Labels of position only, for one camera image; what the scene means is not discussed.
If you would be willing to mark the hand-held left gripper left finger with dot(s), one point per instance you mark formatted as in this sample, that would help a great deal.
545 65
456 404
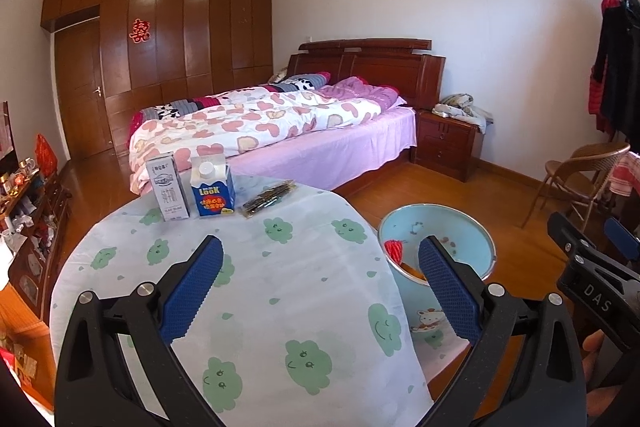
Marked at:
192 292

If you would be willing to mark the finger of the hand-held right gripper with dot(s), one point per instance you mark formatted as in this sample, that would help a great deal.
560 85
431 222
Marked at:
620 237
570 237

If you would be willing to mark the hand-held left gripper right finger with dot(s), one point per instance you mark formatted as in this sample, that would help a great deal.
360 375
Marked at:
450 292

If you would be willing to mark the light blue cartoon print bin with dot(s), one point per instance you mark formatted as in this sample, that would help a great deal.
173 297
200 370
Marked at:
440 322

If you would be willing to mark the orange snack wrapper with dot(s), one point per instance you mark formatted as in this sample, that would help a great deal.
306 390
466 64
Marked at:
414 273

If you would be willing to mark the red foam net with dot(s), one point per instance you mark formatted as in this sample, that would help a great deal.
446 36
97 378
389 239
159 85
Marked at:
395 251

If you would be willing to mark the person's right hand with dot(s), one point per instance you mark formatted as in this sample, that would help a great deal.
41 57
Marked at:
595 357

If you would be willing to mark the wicker chair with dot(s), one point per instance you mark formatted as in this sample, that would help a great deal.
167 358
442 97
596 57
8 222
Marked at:
570 182

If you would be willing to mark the red striped towel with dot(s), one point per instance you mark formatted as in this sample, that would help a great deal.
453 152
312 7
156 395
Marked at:
625 174

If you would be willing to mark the blue drink carton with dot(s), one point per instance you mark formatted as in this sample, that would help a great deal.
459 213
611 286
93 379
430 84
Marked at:
212 192

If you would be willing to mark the white milk carton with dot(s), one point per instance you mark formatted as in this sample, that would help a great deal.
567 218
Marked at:
167 192

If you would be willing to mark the cloud print tablecloth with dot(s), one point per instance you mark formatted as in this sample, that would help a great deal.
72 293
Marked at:
300 282

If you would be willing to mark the bag of dark sticks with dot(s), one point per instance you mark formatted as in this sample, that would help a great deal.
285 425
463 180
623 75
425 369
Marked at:
267 199

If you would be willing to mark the wooden nightstand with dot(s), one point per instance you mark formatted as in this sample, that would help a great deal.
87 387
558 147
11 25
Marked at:
447 147

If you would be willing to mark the red hanging garment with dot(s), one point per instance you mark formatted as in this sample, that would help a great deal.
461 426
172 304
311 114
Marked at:
597 82

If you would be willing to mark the cluttered wooden cabinet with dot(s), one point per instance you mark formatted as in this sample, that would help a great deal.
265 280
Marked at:
35 247

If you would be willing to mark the pile of grey clothes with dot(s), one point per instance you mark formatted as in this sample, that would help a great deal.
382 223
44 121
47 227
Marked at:
460 107

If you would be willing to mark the heart print quilt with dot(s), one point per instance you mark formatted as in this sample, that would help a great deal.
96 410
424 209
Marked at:
260 127

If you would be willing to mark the dark hanging coat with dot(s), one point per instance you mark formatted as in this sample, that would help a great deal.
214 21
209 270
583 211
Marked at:
622 57

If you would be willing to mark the pink bed sheet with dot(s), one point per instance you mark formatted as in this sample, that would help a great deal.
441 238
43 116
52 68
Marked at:
325 152

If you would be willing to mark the red plastic bag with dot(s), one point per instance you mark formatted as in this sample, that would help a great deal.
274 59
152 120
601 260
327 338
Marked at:
46 154

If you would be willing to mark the purple quilt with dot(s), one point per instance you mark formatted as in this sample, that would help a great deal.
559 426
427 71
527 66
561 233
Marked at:
365 92

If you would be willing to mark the wooden door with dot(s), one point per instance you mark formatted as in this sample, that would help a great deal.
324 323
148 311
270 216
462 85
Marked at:
82 97

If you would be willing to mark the wooden bed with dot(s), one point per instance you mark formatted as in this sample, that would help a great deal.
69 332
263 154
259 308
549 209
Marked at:
380 67

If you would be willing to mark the wooden wardrobe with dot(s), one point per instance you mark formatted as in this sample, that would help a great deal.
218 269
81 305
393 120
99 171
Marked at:
200 37

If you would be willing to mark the red paper decoration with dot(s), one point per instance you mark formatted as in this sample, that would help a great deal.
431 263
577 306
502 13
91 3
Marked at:
139 31

